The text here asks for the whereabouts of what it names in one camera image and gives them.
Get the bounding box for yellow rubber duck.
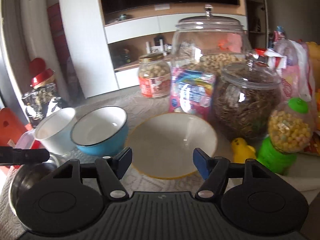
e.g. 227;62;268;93
231;138;256;164

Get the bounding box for blue enamel bowl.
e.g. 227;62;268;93
71;106;129;157

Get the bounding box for black snack bag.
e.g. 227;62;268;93
22;82;64;128

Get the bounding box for stainless steel bowl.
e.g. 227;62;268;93
8;160;59;216

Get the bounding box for white wifi router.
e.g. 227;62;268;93
145;39;167;56

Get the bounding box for pink marshmallow bag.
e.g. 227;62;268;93
169;67;216;120

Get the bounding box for white wood tv cabinet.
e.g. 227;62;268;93
57;0;249;99

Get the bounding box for green toy tractor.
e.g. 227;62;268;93
113;48;131;67

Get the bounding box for white gold-rimmed bowl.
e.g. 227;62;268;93
125;113;218;179

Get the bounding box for tall white bowl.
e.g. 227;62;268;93
34;107;76;155

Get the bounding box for glass sunflower seed jar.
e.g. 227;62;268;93
212;51;281;141

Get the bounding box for orange bear-shaped chair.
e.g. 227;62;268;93
0;107;33;147

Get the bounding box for large glass peanut jar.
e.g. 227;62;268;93
171;4;252;75

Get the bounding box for green candy dispenser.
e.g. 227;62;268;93
257;98;315;174

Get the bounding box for red white plastic tray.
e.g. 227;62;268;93
10;128;42;170

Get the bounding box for red trash bin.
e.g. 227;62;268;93
29;57;55;89

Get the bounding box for small peanut jar gold lid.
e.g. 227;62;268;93
138;53;171;99

